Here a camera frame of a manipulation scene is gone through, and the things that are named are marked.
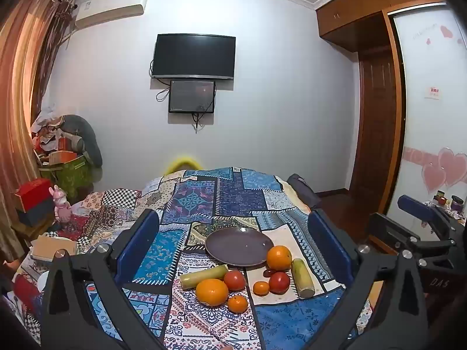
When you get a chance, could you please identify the large orange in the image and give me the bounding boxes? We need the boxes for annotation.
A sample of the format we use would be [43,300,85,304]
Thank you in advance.
[196,278,230,307]
[266,245,293,271]

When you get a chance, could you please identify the pile of clothes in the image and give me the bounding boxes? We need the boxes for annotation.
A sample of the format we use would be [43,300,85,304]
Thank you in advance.
[31,104,86,161]

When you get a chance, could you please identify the corn cob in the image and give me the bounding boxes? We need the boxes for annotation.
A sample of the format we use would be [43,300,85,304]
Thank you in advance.
[291,258,316,298]
[180,264,229,290]

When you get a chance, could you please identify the green patterned bag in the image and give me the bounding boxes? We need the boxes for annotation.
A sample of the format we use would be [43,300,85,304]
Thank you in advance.
[39,155,94,202]

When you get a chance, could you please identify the red tomato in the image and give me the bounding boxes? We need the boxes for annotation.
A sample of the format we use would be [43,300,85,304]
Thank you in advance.
[223,270,246,292]
[269,272,291,294]

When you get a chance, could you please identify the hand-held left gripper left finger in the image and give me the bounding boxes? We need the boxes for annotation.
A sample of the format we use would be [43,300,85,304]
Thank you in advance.
[40,209,172,350]

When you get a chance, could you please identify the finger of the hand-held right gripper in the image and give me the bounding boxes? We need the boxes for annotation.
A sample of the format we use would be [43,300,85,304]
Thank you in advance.
[398,194,457,240]
[368,212,421,255]

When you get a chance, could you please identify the white air conditioner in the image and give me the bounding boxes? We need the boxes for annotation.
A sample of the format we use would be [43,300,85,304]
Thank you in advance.
[75,0,148,30]

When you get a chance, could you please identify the beige book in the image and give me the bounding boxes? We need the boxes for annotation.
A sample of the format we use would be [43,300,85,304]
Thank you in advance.
[31,235,78,262]

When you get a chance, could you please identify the wooden overhead cabinet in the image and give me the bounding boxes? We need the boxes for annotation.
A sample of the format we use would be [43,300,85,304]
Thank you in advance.
[316,0,453,50]

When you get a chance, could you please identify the patchwork printed blanket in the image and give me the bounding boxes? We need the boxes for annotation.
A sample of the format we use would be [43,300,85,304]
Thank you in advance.
[13,167,373,350]

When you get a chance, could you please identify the pink rabbit toy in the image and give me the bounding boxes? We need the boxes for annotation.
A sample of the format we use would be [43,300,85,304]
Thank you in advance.
[48,185,72,223]

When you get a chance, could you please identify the dark grey box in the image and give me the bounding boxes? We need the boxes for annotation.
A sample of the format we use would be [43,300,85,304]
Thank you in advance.
[16,197,56,227]

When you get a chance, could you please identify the brown wooden door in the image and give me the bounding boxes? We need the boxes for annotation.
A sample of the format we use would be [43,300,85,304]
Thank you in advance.
[349,49,402,195]

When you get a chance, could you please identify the small black wall monitor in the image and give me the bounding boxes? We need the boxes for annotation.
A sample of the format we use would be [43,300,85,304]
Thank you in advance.
[168,79,216,113]

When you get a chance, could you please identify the black wall television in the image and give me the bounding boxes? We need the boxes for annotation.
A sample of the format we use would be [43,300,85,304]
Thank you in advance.
[152,34,236,80]

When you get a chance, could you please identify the red box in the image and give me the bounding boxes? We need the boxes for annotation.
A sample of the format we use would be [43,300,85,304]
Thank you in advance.
[15,178,55,213]

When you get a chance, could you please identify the orange cardboard box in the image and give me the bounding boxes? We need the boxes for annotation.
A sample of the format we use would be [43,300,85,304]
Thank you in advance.
[48,150,80,165]

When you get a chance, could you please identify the orange brown curtain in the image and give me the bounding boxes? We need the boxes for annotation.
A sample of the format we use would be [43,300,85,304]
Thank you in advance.
[0,0,78,259]

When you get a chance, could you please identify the white sliding wardrobe door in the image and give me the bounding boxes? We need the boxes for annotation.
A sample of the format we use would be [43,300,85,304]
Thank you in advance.
[386,5,467,220]

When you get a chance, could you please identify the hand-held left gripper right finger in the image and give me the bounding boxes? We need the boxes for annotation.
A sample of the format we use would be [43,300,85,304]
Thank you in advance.
[307,209,429,350]

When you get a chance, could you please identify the dark purple round plate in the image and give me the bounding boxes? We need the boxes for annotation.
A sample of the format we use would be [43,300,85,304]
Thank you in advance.
[205,227,275,267]

